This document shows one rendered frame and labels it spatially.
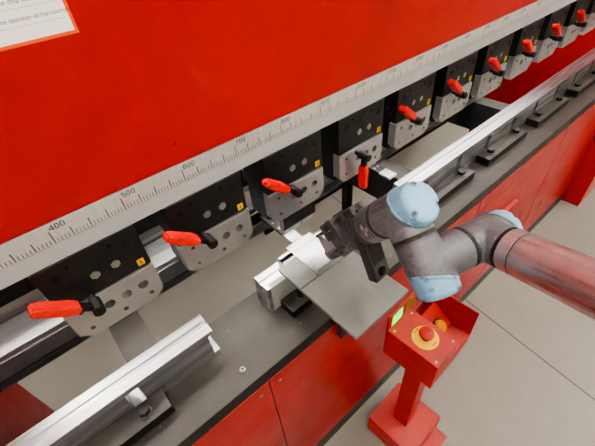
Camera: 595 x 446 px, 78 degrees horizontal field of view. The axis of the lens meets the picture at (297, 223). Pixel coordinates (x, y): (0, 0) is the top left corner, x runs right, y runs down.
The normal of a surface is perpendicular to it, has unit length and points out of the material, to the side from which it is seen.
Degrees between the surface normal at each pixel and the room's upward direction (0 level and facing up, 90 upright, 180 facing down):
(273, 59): 90
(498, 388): 0
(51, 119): 90
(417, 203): 40
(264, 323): 0
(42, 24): 90
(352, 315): 0
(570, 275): 48
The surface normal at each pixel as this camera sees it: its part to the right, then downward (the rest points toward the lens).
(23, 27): 0.65, 0.48
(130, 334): -0.07, -0.74
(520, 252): -0.78, -0.36
